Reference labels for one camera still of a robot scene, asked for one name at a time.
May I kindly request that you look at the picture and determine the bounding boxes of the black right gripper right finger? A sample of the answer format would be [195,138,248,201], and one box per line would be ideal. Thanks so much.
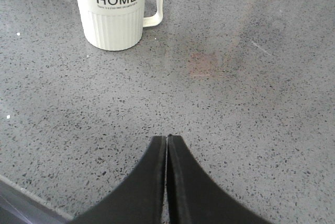
[167,135,267,223]

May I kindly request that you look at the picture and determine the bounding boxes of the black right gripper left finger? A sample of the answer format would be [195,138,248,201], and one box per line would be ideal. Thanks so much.
[70,136,166,223]

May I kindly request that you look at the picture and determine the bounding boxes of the white HOME mug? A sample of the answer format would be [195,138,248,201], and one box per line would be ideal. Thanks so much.
[77,0,163,51]

